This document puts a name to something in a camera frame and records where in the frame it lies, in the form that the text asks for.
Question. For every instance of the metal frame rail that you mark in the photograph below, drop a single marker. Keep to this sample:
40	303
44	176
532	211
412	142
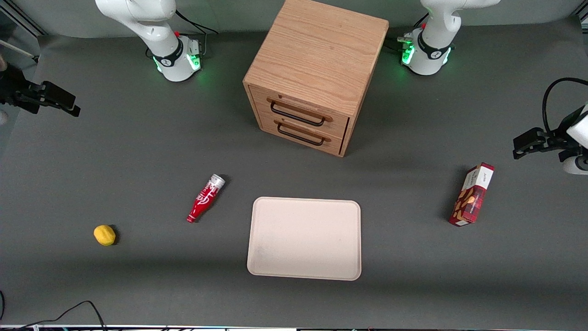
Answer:
584	17
23	19

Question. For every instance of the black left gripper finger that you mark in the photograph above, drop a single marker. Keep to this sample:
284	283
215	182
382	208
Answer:
529	139
523	153

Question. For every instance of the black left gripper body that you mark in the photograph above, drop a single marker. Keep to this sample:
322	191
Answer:
552	139

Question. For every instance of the oak wooden drawer cabinet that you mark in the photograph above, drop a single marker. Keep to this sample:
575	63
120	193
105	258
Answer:
321	46

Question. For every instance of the yellow lemon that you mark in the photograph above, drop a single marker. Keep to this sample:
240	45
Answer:
104	235

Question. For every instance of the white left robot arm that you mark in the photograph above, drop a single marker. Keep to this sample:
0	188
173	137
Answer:
432	50

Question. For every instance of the red tartan cookie box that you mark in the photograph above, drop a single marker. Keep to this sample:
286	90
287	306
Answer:
471	197

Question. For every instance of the dark grey table mat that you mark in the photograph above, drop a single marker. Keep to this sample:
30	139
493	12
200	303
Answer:
138	276

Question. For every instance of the red soda bottle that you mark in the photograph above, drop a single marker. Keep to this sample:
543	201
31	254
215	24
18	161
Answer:
202	202

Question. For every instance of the thin white rod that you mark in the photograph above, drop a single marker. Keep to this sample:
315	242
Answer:
18	49

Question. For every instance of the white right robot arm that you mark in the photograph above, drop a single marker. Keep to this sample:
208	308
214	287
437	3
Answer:
165	41

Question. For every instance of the beige plastic tray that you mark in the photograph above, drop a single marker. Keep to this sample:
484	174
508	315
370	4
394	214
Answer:
303	239

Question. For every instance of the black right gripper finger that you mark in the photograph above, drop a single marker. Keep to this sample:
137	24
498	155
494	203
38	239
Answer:
73	111
59	95

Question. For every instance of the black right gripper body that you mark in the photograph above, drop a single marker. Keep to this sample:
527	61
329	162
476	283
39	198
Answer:
17	91

